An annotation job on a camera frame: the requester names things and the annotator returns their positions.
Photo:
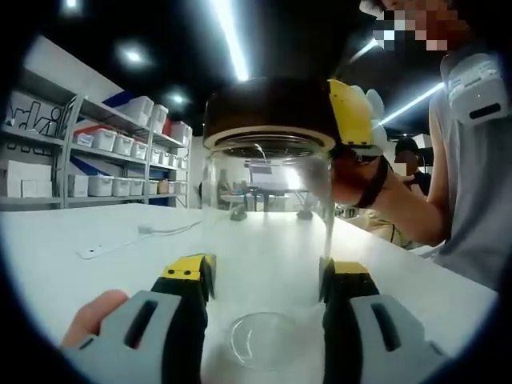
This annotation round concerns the person's left hand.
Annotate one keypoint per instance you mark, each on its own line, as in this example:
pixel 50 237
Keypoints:
pixel 90 316

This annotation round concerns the stack of white boxes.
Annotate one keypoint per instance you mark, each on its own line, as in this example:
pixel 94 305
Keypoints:
pixel 28 180

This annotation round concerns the white grey worn device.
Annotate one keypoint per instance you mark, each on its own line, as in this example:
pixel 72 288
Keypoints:
pixel 476 88

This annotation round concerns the small brown box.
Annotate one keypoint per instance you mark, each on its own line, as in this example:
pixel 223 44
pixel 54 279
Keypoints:
pixel 162 187

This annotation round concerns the row of white storage bins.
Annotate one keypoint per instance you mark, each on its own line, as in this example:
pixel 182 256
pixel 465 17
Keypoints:
pixel 120 144

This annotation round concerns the clear glass coffee can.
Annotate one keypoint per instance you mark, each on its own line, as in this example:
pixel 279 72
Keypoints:
pixel 272 240

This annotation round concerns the grey shelf rack with bins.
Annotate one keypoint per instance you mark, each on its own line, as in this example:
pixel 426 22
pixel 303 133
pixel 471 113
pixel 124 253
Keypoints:
pixel 150 160

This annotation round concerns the white power adapter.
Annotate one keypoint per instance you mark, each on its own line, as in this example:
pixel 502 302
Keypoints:
pixel 146 229

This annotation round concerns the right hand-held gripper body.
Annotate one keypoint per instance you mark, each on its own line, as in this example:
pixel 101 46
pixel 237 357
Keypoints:
pixel 378 132

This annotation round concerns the black stand base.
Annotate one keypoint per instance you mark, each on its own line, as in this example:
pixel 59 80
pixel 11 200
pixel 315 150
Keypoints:
pixel 238 216
pixel 305 215

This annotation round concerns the brown wooden lid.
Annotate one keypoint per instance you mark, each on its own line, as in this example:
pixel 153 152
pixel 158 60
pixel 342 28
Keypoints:
pixel 264 108

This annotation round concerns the operator in grey shirt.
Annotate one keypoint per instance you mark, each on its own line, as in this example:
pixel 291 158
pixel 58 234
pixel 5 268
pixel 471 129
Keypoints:
pixel 472 200

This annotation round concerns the white flat strip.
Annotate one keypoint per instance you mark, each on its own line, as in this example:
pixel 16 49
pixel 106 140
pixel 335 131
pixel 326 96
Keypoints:
pixel 96 251

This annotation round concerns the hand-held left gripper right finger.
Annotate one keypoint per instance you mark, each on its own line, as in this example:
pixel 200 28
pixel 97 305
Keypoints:
pixel 414 348

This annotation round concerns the white table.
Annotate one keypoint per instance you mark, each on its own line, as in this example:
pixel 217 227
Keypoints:
pixel 120 280

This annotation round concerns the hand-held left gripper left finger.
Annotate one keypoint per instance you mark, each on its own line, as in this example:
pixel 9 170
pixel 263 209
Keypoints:
pixel 108 360

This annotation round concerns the long ceiling strip light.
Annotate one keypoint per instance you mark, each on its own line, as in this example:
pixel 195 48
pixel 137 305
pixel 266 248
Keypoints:
pixel 234 40

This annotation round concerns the grey metal shelf rack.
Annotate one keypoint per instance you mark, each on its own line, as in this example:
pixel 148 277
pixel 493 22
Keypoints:
pixel 32 138

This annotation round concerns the computer monitor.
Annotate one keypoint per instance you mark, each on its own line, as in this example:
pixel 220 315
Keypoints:
pixel 261 176

